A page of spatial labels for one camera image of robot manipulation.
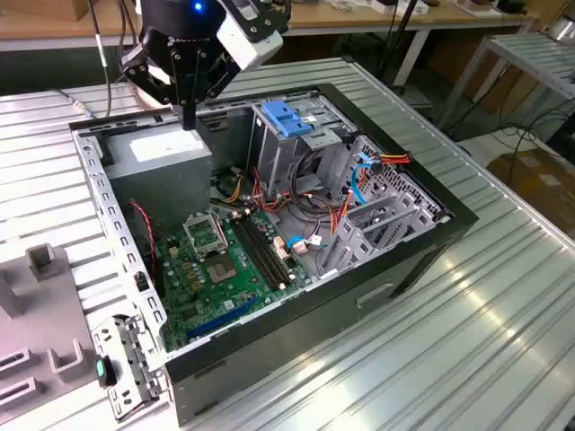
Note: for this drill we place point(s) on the grey power supply unit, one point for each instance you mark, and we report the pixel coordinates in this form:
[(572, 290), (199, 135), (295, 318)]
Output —
[(157, 179)]

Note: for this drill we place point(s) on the brown white flat box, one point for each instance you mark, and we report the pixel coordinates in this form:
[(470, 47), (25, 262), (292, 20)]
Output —
[(476, 6)]

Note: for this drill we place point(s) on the brown cardboard box on desk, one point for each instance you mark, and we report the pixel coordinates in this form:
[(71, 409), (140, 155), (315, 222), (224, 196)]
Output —
[(74, 8)]

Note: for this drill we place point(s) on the metal slot retainer bracket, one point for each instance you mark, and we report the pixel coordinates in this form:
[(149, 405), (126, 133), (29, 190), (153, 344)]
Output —
[(130, 359)]

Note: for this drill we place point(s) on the black open PC case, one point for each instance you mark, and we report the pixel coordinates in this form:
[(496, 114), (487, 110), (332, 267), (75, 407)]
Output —
[(292, 341)]

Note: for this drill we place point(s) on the black RAM slot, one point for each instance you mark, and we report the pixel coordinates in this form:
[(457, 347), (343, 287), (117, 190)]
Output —
[(256, 251), (266, 251)]

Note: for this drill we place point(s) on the small white box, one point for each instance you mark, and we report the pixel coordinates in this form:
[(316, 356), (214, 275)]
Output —
[(386, 6)]

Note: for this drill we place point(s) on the blue plastic drive latch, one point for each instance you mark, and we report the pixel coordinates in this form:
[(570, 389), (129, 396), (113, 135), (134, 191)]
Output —
[(283, 117)]

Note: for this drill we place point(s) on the shiny silver cylinder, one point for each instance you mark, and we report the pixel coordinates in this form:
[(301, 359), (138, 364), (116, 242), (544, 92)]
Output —
[(563, 29)]

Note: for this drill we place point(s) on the grey metal drive cage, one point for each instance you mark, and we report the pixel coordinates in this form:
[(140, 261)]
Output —
[(274, 157)]

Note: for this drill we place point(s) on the grey parts rack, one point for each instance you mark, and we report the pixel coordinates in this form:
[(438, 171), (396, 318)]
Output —
[(45, 314)]

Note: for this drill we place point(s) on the large brown cardboard box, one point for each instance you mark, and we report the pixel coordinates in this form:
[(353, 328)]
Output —
[(539, 179)]

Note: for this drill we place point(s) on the CPU socket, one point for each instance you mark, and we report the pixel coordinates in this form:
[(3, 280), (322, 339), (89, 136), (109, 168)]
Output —
[(220, 269)]

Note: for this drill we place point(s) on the green motherboard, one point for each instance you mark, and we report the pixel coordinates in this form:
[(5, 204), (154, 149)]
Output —
[(211, 301)]

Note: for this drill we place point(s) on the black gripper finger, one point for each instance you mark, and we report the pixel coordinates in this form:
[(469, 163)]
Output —
[(191, 99), (179, 85)]

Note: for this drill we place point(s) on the black plastic case latch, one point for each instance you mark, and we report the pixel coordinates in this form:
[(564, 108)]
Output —
[(141, 282)]

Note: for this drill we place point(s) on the blue expansion slot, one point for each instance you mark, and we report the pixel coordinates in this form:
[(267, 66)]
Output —
[(224, 316)]

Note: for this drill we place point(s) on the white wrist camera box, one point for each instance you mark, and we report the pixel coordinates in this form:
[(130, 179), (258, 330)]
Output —
[(245, 45)]

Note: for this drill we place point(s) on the grey metal disk bay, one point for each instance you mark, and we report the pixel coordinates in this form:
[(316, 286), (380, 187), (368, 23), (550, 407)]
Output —
[(355, 242)]

